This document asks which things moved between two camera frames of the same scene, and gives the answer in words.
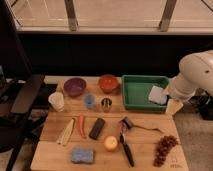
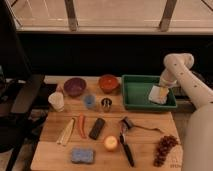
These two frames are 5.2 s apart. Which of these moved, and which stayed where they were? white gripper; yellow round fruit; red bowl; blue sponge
Moved: white gripper
Stayed: blue sponge; yellow round fruit; red bowl
